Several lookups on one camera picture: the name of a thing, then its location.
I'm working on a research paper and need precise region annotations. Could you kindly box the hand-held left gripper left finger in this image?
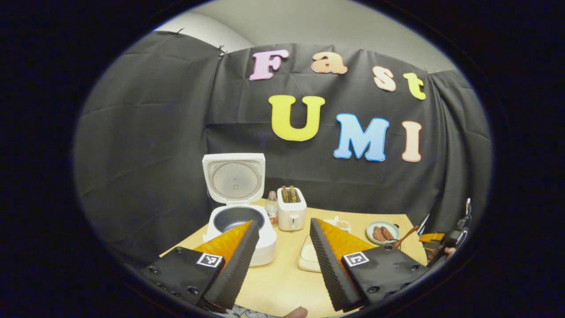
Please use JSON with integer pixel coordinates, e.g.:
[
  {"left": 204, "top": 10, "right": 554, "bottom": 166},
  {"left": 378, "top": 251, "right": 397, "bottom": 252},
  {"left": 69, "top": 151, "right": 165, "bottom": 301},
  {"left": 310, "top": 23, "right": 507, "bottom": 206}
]
[{"left": 141, "top": 220, "right": 261, "bottom": 312}]

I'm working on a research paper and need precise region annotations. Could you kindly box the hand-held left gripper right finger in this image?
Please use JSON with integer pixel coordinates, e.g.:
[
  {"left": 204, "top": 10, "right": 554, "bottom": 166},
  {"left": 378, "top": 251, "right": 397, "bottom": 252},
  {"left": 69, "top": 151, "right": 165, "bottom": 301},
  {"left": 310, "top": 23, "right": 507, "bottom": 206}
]
[{"left": 309, "top": 217, "right": 431, "bottom": 312}]

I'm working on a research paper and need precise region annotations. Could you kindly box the clear container of rice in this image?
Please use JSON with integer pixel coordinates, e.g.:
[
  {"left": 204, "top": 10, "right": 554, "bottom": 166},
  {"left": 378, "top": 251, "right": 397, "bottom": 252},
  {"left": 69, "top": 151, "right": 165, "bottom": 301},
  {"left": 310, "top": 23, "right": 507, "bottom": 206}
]
[{"left": 298, "top": 234, "right": 325, "bottom": 273}]

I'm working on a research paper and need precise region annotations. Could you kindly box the brown wooden spoon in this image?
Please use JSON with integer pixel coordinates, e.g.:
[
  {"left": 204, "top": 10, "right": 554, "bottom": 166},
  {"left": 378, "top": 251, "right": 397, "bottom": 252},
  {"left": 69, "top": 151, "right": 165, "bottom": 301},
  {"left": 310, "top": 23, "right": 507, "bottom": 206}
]
[{"left": 394, "top": 225, "right": 420, "bottom": 248}]

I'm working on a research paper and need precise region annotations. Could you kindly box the white chopstick holder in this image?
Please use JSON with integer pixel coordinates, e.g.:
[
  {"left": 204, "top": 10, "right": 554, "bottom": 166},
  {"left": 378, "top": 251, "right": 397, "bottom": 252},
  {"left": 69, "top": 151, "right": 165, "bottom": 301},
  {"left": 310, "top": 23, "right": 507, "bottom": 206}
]
[{"left": 277, "top": 185, "right": 307, "bottom": 231}]

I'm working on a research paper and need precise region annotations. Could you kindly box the white rice cooker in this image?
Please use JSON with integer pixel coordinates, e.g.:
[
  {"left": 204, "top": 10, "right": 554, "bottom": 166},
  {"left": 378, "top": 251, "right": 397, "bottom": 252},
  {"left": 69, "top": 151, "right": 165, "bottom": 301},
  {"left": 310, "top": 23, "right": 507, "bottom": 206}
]
[{"left": 202, "top": 153, "right": 278, "bottom": 267}]

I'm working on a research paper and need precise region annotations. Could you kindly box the white divided grain dish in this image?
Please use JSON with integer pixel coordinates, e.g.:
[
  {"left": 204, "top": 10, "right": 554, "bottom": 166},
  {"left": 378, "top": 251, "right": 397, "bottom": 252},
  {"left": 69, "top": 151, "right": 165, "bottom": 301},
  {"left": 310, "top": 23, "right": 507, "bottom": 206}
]
[{"left": 324, "top": 216, "right": 351, "bottom": 233}]

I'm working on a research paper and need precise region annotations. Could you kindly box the pale green plate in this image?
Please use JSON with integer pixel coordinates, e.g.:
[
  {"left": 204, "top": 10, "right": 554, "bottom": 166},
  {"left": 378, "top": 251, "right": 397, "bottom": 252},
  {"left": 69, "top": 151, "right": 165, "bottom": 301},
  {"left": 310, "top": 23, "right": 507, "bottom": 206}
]
[{"left": 365, "top": 220, "right": 400, "bottom": 245}]

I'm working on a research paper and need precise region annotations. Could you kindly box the small clear bottle red label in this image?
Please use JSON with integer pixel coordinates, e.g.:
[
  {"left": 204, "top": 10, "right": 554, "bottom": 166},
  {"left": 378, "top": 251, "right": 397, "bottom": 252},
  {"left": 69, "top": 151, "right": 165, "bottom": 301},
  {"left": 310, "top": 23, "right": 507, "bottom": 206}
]
[{"left": 265, "top": 191, "right": 279, "bottom": 228}]

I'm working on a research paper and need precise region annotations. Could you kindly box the black backdrop cloth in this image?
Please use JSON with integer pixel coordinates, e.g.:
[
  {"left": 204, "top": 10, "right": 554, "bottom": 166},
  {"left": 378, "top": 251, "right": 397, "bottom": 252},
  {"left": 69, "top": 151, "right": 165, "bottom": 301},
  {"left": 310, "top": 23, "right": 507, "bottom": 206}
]
[{"left": 73, "top": 31, "right": 493, "bottom": 265}]

